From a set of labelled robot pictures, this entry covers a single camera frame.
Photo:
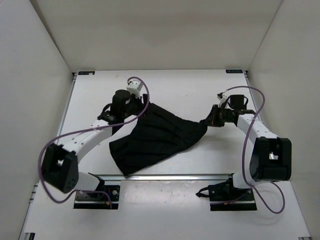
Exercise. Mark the right blue corner label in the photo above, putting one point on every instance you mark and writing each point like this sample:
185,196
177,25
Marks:
234,71

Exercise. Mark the black pleated skirt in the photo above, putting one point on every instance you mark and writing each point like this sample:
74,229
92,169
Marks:
156,136

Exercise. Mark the left blue corner label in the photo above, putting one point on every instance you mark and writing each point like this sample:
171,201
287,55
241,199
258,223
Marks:
86,73

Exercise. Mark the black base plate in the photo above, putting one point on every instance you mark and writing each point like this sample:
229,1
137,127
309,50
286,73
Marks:
99,201
223,197

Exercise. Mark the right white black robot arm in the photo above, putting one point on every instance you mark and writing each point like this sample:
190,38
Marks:
265,156

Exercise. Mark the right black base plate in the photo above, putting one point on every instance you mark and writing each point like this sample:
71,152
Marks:
223,197

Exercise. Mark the blue corner label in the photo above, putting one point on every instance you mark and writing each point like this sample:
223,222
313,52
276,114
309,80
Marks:
234,71
86,73

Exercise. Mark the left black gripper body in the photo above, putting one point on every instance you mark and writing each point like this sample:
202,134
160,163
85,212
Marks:
136,107

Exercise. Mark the aluminium table frame rail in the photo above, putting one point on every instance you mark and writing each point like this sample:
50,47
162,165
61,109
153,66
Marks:
175,177

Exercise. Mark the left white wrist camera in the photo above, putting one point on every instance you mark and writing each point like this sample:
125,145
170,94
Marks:
134,87

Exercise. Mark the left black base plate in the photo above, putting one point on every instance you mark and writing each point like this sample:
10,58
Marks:
99,201

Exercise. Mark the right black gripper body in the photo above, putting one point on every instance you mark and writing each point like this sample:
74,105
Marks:
220,116

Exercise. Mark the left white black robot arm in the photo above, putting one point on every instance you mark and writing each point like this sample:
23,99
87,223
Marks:
58,164

